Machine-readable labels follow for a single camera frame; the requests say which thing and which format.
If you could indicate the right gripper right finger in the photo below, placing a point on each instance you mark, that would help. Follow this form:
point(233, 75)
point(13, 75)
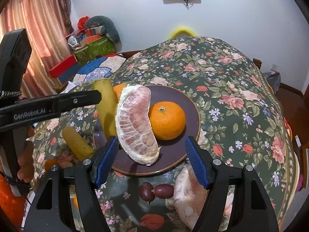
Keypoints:
point(251, 209)

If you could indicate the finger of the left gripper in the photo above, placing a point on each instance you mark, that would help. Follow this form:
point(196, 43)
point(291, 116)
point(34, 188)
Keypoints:
point(60, 103)

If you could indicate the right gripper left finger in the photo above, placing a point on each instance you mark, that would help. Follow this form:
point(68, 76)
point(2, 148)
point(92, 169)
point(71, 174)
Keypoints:
point(51, 207)

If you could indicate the large orange with sticker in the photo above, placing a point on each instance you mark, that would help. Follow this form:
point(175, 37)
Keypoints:
point(167, 120)

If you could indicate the yellow sugarcane piece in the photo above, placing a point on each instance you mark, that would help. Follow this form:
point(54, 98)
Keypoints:
point(107, 106)
point(77, 144)

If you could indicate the large orange without sticker view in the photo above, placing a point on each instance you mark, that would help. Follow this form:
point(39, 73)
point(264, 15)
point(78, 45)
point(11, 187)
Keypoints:
point(118, 89)

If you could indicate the person hand holding gripper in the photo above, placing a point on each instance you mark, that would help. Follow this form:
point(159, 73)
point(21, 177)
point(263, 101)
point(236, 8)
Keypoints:
point(26, 163)

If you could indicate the small tangerine right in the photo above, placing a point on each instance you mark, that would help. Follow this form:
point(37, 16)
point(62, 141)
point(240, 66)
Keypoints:
point(75, 202)

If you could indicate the small tangerine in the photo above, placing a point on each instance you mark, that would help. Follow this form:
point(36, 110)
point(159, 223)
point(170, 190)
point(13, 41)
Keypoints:
point(49, 163)
point(75, 202)

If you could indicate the red gift box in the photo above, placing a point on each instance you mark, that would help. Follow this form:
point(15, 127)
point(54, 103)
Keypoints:
point(62, 66)

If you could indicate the small tangerine left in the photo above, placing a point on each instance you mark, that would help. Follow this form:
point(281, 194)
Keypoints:
point(49, 163)

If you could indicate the pink orange curtain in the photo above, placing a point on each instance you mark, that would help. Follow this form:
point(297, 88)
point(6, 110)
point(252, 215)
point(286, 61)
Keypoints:
point(47, 23)

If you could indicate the dark purple plate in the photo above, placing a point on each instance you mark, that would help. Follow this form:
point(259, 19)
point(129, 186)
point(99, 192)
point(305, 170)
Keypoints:
point(172, 152)

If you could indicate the dark red jujube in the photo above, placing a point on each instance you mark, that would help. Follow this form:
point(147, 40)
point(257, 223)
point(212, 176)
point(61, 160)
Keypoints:
point(164, 191)
point(146, 192)

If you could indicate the floral green bedspread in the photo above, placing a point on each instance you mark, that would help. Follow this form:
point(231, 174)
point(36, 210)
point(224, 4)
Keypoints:
point(241, 123)

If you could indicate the yellow sugarcane piece lying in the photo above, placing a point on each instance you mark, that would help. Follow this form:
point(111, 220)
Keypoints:
point(77, 144)

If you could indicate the red plastic bag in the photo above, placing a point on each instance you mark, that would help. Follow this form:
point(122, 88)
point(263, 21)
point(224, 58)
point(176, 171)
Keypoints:
point(81, 23)

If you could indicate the blue patchwork quilt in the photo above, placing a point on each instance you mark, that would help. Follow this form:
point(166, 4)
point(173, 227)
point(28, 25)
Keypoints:
point(99, 68)

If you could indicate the green storage box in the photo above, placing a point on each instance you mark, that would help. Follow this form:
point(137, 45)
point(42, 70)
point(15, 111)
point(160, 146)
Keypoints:
point(98, 48)

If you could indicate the grey plush pillow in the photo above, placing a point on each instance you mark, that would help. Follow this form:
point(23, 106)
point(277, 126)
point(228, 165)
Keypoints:
point(104, 26)

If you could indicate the grey bag on floor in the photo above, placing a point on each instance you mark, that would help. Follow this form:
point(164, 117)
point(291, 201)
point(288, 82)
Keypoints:
point(274, 80)

